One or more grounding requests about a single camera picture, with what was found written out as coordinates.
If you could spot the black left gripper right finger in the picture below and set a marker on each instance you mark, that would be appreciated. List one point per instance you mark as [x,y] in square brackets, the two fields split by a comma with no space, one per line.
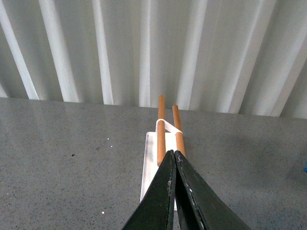
[198,206]

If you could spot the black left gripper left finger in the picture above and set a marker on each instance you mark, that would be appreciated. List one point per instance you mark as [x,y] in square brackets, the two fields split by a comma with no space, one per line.
[156,210]

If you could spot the white rack with wooden rods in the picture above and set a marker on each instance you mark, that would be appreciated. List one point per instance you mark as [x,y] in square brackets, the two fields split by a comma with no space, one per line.
[166,137]

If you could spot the white pleated curtain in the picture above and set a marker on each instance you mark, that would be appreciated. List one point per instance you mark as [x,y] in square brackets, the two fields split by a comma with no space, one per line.
[229,56]

